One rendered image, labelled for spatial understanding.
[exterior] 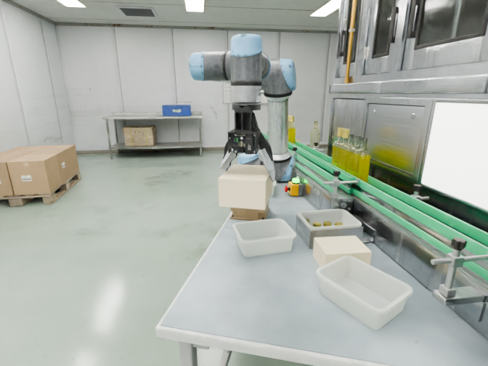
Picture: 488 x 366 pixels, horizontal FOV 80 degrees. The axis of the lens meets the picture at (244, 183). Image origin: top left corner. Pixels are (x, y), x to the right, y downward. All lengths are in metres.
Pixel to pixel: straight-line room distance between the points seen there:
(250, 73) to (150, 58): 6.59
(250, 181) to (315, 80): 7.02
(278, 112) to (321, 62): 6.55
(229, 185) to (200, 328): 0.38
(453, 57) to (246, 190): 0.93
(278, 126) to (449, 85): 0.62
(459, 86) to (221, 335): 1.08
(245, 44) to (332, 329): 0.73
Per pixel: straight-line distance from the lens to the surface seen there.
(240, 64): 0.71
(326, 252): 1.04
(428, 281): 1.11
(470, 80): 1.23
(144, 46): 7.30
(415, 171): 1.38
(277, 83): 1.18
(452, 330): 1.00
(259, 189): 0.72
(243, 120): 0.71
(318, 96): 7.71
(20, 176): 4.43
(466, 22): 1.36
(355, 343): 0.86
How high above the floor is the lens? 1.33
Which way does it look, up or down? 17 degrees down
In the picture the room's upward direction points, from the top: straight up
